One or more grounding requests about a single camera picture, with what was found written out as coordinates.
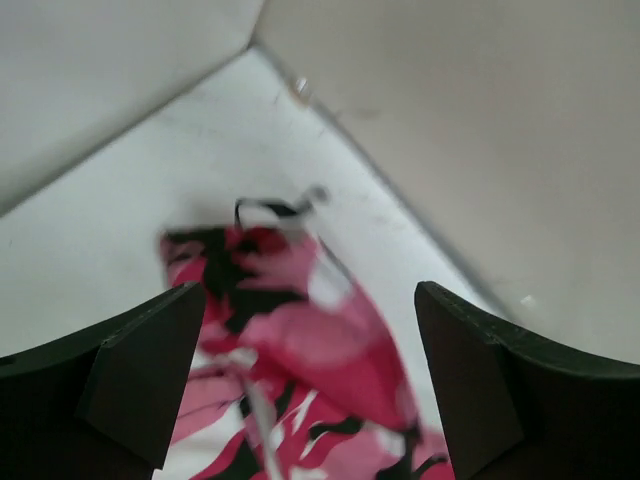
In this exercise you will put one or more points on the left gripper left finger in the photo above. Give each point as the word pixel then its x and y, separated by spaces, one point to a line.
pixel 102 402

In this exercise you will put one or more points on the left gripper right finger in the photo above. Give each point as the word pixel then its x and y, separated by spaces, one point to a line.
pixel 516 405

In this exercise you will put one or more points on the pink camouflage trousers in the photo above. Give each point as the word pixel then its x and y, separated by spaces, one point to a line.
pixel 295 373

